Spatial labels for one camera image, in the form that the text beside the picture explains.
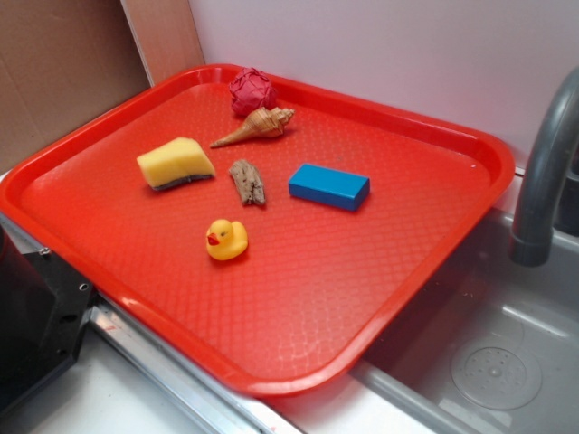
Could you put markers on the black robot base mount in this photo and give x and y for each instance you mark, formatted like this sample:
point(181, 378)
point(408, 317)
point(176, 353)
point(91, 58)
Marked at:
point(45, 305)

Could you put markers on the brown driftwood piece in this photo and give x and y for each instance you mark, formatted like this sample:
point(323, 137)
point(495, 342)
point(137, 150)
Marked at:
point(248, 183)

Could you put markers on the red plastic tray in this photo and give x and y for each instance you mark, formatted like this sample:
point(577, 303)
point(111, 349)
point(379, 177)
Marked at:
point(317, 284)

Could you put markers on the light wooden board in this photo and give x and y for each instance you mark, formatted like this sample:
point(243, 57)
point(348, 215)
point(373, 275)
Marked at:
point(165, 35)

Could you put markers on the grey plastic sink basin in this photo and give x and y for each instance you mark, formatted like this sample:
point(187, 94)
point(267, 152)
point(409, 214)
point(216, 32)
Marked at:
point(486, 346)

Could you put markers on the red crumpled paper ball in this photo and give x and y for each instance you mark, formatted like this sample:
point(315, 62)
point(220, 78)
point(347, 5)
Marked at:
point(251, 89)

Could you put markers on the yellow sponge with grey pad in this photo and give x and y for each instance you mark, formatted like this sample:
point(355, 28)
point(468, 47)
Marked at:
point(179, 161)

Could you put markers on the brown spiral seashell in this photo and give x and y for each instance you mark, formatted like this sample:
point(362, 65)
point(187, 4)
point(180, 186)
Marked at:
point(261, 123)

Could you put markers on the grey toy faucet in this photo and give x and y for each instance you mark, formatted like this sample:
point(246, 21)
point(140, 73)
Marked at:
point(548, 198)

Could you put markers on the blue rectangular block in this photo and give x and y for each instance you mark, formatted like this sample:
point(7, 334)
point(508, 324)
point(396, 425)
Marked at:
point(329, 186)

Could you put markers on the yellow rubber duck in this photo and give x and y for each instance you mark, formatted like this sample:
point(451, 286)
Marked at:
point(226, 240)

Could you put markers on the brown cardboard panel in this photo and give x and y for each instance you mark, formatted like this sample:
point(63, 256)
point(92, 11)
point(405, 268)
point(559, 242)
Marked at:
point(63, 63)

